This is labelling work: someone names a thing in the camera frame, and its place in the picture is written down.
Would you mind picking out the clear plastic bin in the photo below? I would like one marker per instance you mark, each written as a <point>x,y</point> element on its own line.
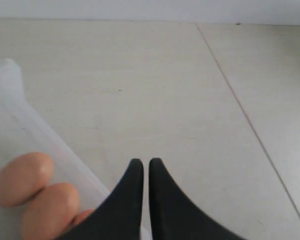
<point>23,131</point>

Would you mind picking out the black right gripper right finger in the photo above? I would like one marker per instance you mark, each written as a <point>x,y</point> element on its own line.
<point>173,215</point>

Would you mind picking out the brown egg right lower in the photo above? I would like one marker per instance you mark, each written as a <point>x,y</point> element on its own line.
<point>50,213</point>

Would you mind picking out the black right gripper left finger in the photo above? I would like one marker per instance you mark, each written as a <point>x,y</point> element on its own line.
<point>120,214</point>

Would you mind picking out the brown egg right upper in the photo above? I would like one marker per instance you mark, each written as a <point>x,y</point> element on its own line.
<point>24,177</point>

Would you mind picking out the brown egg far right edge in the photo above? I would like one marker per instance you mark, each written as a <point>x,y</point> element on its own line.
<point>81,216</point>

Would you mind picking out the brown egg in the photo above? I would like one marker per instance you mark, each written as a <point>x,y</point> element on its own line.
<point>50,213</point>
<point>24,177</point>

